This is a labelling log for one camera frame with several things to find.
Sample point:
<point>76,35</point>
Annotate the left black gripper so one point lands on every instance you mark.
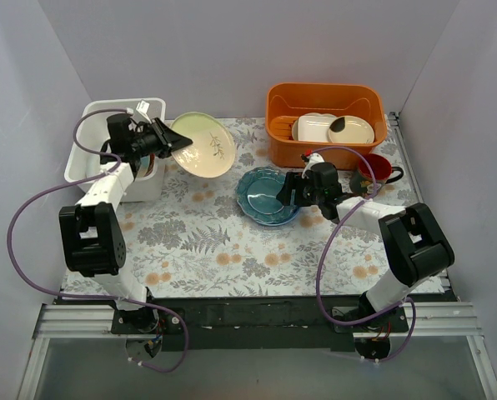
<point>162,138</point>

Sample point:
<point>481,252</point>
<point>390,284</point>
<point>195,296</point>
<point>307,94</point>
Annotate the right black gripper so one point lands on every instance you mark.
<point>295,189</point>

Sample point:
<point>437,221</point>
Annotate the teal embossed scalloped plate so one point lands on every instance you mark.
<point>257,190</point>

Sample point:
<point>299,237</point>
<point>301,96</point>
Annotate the cream green floral plate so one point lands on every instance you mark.
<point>213,150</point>

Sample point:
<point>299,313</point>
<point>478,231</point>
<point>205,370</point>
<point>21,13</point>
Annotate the red-brown scalloped plate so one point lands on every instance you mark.
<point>151,162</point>

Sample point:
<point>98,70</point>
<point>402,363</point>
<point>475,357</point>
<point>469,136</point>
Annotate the cream and blue plate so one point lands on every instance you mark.
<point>144,166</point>

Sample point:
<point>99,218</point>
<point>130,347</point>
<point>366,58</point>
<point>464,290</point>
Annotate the white fluted deep plate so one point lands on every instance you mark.
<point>93,165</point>

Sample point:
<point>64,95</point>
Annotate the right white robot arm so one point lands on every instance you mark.
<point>415,245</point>

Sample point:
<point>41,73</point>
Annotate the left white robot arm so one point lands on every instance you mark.
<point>93,242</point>

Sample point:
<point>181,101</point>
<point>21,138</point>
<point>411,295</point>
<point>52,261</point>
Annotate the white plastic bin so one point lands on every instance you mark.
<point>93,132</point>

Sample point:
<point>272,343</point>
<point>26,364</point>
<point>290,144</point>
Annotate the floral patterned table mat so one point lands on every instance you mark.
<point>195,241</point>

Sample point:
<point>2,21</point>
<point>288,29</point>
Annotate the white rectangular dish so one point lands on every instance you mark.
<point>313,127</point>

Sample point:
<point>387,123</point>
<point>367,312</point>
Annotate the red and black mug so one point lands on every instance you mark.
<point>372,173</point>

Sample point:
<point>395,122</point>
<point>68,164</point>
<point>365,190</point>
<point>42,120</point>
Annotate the cream plate with black mark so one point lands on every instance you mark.
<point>350,130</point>

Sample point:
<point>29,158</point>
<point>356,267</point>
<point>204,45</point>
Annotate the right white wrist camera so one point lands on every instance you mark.
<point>310,159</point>

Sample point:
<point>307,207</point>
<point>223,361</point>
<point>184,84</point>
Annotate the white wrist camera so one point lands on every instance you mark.
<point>140,110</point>
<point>310,159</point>

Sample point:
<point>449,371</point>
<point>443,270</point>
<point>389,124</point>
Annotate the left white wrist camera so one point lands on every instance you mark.
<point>140,110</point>

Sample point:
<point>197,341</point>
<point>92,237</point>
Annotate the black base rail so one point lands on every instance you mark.
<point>258,323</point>

